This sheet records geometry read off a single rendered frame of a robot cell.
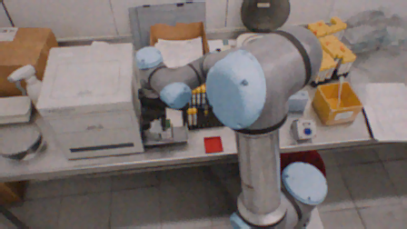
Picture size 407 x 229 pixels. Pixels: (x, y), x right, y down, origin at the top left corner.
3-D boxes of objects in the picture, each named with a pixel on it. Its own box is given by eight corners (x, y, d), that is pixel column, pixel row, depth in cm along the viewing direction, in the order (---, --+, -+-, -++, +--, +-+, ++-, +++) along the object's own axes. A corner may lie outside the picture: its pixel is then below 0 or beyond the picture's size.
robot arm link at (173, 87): (203, 78, 87) (179, 55, 93) (168, 96, 83) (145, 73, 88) (203, 97, 94) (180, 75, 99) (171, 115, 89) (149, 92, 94)
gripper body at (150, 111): (143, 107, 114) (137, 83, 104) (167, 104, 115) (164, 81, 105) (143, 124, 109) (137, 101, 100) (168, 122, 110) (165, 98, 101)
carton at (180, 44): (154, 94, 140) (150, 68, 128) (153, 50, 158) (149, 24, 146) (211, 89, 142) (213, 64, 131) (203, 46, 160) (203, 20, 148)
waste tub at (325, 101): (323, 126, 131) (332, 111, 123) (310, 102, 139) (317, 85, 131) (354, 122, 133) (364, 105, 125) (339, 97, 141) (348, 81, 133)
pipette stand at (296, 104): (278, 116, 134) (283, 101, 126) (276, 104, 138) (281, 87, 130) (302, 117, 134) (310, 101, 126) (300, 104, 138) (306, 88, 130)
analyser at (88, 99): (66, 160, 119) (34, 108, 95) (75, 104, 136) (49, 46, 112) (152, 152, 122) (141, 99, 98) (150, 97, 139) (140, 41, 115)
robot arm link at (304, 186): (322, 203, 93) (342, 183, 82) (291, 232, 87) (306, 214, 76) (292, 172, 98) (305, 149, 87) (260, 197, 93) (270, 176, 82)
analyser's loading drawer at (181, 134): (134, 148, 121) (131, 140, 116) (134, 134, 125) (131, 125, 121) (189, 143, 123) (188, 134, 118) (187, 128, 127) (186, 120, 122)
